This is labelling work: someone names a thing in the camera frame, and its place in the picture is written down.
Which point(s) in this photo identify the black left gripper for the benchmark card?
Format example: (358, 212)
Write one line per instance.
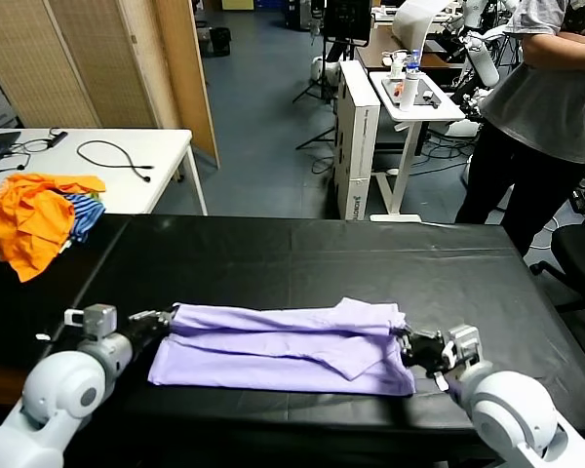
(146, 334)

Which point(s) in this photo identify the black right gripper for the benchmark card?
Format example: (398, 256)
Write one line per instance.
(426, 351)

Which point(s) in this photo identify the lavender t-shirt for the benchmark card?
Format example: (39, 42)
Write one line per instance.
(273, 351)

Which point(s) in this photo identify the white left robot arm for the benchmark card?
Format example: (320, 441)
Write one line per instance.
(68, 385)

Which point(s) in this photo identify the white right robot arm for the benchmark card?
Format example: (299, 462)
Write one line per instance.
(512, 414)

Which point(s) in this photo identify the blue striped garment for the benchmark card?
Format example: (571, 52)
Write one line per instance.
(88, 214)

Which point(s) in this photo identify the black side table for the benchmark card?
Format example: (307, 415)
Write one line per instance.
(29, 302)

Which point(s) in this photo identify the white table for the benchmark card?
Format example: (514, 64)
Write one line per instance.
(127, 195)

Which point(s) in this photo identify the black table cover sheet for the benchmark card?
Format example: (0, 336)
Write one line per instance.
(322, 258)

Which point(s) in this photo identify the orange garment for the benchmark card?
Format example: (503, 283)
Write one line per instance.
(29, 224)

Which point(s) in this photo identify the black office chair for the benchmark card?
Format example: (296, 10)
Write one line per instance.
(580, 248)

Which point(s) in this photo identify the tall white cardboard box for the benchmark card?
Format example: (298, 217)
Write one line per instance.
(365, 146)

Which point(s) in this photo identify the white standing desk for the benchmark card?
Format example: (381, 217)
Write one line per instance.
(421, 116)

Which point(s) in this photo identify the black tool on tray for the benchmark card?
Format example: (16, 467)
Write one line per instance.
(426, 100)

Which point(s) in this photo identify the white tumbler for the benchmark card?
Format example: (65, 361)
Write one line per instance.
(408, 95)

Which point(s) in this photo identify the small orange item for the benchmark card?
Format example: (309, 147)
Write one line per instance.
(398, 90)

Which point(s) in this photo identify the wooden folding screen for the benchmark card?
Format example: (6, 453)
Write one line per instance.
(102, 63)

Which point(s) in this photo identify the grey tray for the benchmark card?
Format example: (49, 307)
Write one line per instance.
(426, 87)

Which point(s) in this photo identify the person in grey shirt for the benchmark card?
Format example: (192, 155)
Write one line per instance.
(556, 107)

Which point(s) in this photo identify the white cup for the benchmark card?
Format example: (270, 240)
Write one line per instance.
(397, 66)

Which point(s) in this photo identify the clear water bottle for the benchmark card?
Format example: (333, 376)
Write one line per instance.
(413, 63)

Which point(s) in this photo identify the black bin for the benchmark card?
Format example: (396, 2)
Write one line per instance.
(220, 43)

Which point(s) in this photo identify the white round floor device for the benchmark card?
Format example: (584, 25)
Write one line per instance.
(322, 70)

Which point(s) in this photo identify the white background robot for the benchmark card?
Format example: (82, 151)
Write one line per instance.
(485, 63)

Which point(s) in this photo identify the brown wooden desk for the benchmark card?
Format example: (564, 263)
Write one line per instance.
(375, 53)

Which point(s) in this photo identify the white curved sheet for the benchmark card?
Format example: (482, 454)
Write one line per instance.
(412, 24)

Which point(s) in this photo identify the black monitor on tripod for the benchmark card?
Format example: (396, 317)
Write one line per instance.
(346, 19)

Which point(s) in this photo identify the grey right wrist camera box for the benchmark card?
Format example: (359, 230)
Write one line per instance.
(463, 343)

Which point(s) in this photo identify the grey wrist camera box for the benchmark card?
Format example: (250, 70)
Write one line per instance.
(97, 319)
(463, 343)

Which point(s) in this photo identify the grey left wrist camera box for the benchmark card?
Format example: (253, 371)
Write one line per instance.
(97, 319)

